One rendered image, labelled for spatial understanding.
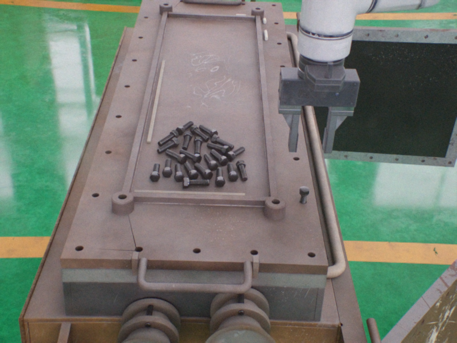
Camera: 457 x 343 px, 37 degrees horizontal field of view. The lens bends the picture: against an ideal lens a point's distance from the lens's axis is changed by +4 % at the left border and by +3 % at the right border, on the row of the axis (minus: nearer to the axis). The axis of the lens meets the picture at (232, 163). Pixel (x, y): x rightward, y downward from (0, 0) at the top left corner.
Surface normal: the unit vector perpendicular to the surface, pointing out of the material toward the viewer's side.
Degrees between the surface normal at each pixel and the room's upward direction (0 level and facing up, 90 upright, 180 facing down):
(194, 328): 90
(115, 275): 90
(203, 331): 90
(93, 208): 0
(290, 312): 90
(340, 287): 0
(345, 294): 0
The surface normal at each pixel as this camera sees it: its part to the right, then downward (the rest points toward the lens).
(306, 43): -0.78, 0.32
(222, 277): 0.00, 0.55
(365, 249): 0.04, -0.83
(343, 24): 0.46, 0.52
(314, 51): -0.46, 0.46
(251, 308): 0.36, -0.78
